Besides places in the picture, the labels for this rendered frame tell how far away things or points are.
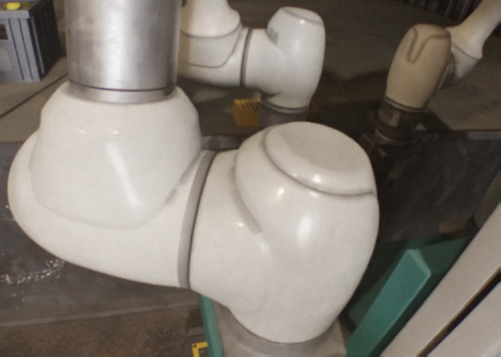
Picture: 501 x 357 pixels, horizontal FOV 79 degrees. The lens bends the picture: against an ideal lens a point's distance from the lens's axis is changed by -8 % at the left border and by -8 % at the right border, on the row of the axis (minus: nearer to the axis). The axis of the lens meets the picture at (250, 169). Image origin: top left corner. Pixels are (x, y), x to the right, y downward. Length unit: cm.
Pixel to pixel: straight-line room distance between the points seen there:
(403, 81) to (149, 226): 56
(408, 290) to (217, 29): 42
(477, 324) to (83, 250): 34
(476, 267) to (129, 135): 28
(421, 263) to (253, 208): 16
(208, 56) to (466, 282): 45
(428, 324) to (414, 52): 51
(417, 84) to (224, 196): 51
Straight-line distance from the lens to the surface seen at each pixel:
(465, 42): 83
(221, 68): 55
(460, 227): 74
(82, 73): 30
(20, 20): 117
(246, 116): 88
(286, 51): 53
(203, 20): 53
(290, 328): 37
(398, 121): 74
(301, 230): 26
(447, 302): 31
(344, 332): 48
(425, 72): 70
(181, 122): 30
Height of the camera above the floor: 114
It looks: 36 degrees down
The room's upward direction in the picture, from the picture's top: 9 degrees clockwise
